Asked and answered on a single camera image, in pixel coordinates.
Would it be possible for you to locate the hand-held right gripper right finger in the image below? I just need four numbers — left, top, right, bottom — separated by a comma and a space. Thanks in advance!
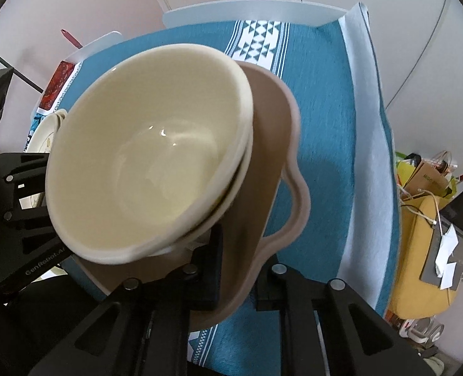
257, 264, 438, 376

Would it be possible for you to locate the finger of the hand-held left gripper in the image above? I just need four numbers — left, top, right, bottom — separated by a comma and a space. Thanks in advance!
4, 206, 61, 259
0, 152, 51, 210

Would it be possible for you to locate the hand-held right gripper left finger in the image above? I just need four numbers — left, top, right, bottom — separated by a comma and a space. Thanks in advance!
28, 225, 226, 376

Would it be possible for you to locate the cartoon print cream plate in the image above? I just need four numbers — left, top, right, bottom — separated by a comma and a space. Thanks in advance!
24, 112, 65, 208

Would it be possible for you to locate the ribbed cream bowl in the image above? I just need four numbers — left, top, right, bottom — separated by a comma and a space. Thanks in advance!
149, 125, 254, 257

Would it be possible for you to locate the small smooth cream bowl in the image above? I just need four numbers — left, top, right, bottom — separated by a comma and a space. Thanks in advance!
45, 43, 253, 265

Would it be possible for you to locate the brown bowl with handle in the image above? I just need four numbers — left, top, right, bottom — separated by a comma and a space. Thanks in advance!
75, 60, 310, 326

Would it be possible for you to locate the red packet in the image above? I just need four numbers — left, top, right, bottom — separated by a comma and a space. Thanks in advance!
39, 60, 75, 111

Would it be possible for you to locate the black stand pole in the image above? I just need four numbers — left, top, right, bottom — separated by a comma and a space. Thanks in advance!
0, 35, 44, 92

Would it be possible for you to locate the yellow chair with papers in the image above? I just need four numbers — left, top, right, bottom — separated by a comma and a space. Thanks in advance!
388, 196, 461, 320

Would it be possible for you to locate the white chair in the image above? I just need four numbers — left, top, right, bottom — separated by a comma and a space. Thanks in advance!
163, 0, 359, 29
72, 30, 123, 63

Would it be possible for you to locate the white round device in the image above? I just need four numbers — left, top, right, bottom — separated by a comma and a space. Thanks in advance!
398, 317, 444, 350

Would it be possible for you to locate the blue patterned tablecloth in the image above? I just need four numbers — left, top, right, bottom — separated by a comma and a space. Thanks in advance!
28, 19, 400, 365

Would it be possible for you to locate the white table underlay cloth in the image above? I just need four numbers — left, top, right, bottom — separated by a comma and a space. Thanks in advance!
333, 2, 400, 306

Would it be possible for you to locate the yellow-green bag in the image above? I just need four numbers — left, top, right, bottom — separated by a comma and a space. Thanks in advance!
396, 153, 424, 185

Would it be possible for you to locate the white paper tag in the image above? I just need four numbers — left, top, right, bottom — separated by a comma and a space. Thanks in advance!
434, 227, 460, 288

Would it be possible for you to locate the brown paper bag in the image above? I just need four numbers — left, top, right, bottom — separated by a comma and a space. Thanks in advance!
402, 151, 457, 200

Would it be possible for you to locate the thin grey wall cable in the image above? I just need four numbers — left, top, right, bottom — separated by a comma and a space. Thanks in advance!
384, 0, 450, 108

